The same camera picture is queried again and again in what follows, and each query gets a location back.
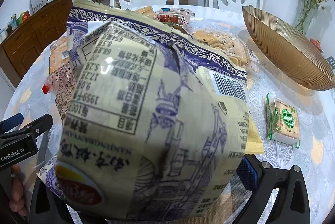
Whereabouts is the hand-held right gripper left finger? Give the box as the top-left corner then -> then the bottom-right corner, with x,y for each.
29,176 -> 79,224

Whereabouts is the small red ornament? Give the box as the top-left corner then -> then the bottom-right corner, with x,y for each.
310,38 -> 323,51

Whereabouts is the fan-patterned tablecloth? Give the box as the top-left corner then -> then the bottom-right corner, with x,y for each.
0,5 -> 335,224

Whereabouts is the small green biscuit packet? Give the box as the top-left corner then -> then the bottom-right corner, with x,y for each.
265,93 -> 300,149

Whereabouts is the golden ribbed bowl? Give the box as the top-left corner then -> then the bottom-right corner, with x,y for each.
242,5 -> 335,91

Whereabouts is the row of colourful small boxes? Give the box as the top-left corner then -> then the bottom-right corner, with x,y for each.
0,11 -> 31,36

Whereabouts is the orange cracker pack red label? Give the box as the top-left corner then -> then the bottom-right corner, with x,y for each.
42,36 -> 77,121

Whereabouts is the clear bag of crackers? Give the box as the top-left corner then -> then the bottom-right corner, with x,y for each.
192,28 -> 261,75

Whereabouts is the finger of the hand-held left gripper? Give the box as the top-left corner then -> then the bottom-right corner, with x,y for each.
0,113 -> 54,140
0,112 -> 24,133

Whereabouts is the brown wooden sideboard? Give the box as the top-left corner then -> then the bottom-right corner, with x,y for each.
0,0 -> 74,78

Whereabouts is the person's left hand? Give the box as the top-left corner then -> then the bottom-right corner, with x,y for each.
10,165 -> 28,217

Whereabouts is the cream purple snack bag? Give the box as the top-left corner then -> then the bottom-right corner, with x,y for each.
37,0 -> 249,222

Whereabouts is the red white cracker packet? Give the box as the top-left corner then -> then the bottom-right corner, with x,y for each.
156,8 -> 196,24

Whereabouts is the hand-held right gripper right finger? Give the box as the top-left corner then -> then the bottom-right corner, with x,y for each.
237,153 -> 311,224

